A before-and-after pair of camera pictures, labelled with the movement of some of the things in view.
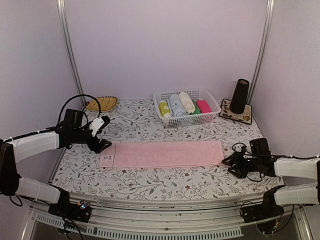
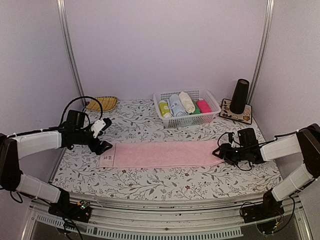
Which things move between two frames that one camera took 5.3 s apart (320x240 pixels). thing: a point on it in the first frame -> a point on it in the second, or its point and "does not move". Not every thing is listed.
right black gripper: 236,160 -> 225,153
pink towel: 164,154 does not move
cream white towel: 187,102 does not move
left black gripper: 100,147 does not move
